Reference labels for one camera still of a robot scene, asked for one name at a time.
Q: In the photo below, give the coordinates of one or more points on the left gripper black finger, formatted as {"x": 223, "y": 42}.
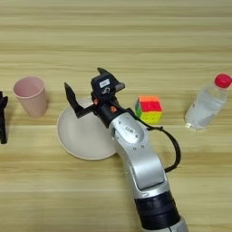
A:
{"x": 3, "y": 99}

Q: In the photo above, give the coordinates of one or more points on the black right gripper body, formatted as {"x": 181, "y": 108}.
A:
{"x": 105, "y": 113}

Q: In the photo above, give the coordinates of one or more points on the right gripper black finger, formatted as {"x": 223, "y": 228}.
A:
{"x": 72, "y": 96}
{"x": 104, "y": 72}

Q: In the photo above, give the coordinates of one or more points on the pink plastic cup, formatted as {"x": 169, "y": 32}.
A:
{"x": 30, "y": 96}

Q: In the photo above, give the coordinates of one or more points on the colourful puzzle cube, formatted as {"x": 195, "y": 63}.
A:
{"x": 149, "y": 108}

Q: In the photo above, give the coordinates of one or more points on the clear bottle with red cap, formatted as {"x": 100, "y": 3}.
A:
{"x": 205, "y": 105}

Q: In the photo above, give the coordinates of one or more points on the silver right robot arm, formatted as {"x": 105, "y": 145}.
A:
{"x": 139, "y": 157}

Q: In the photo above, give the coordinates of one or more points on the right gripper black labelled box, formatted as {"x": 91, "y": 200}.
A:
{"x": 104, "y": 86}

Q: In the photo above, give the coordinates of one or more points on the white round plate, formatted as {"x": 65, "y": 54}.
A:
{"x": 81, "y": 136}

